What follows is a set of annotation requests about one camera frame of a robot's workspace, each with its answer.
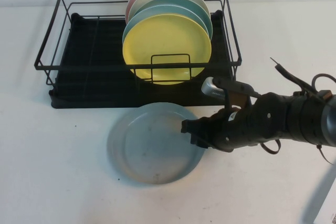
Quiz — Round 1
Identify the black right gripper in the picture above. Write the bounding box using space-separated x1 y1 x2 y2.
181 106 255 153

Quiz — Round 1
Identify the pale blue plate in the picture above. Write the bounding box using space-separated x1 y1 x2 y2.
107 101 206 186

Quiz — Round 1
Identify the yellow plate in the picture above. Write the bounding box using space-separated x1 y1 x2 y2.
122 12 213 86

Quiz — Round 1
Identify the light blue plate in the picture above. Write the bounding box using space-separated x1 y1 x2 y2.
122 5 211 49

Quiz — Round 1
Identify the teal green plate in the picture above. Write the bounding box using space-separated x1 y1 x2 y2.
133 0 214 39

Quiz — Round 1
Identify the black plastic drain tray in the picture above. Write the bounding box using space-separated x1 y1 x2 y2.
48 10 240 109

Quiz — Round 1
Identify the blurry grey pole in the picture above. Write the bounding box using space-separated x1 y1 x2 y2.
306 165 336 224

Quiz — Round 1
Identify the silver and grey wrist camera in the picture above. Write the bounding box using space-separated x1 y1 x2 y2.
200 76 228 102

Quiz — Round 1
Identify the dark camera mount bracket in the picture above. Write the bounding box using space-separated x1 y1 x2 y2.
217 77 261 110

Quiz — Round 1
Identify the thin brown strap loop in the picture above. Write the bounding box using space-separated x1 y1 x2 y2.
261 139 281 155

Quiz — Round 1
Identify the dark arm cable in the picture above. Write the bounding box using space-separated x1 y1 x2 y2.
274 63 336 102

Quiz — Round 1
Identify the black wire dish rack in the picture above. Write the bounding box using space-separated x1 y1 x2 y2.
33 0 244 89

